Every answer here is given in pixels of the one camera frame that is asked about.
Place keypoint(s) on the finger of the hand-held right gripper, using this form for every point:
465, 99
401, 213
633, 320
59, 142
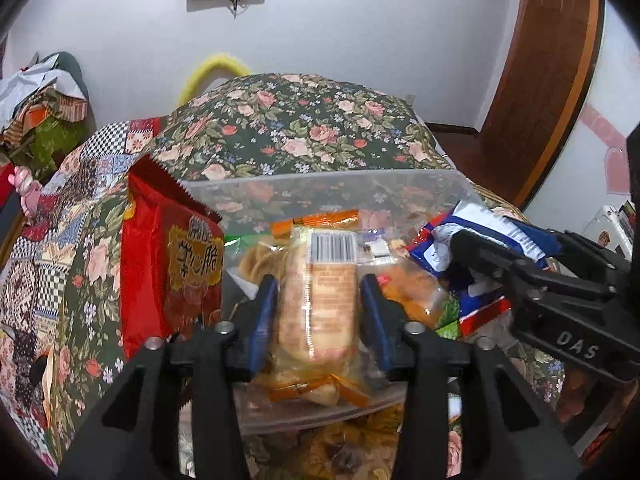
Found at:
480, 252
595, 260

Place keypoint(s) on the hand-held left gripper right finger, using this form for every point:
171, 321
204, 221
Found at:
374, 320

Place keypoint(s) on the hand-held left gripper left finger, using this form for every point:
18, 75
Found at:
262, 320

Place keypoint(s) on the blue white red snack packet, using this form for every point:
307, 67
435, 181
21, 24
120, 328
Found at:
432, 252

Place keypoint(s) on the biscuit pack with orange ends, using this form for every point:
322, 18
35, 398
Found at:
320, 305

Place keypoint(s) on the clear plastic storage box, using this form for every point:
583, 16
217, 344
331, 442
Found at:
350, 190

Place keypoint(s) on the white suitcase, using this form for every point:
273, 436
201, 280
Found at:
607, 225

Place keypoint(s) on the orange packet with green label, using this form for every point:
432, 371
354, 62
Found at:
415, 295

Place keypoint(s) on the round cracker sleeve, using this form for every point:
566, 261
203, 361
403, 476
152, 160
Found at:
252, 262

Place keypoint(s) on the small clear candy packet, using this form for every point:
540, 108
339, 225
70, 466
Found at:
374, 245

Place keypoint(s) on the white sliding wardrobe door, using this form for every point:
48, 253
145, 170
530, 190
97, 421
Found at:
600, 135

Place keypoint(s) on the red snack bag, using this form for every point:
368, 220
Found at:
160, 240

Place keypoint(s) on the wooden door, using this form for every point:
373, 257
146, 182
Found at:
540, 85

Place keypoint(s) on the floral blanket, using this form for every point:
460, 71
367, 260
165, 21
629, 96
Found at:
300, 125

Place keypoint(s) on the patchwork quilt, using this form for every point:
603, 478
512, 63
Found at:
50, 260

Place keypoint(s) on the yellow foam tube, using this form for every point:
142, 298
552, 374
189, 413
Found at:
210, 62

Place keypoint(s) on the pink toy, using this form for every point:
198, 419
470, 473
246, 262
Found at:
27, 187

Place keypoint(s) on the green printed cloth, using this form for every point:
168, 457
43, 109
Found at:
50, 142

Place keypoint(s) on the pile of clothes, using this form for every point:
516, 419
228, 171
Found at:
45, 90

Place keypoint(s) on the wall outlet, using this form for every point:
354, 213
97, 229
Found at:
410, 99

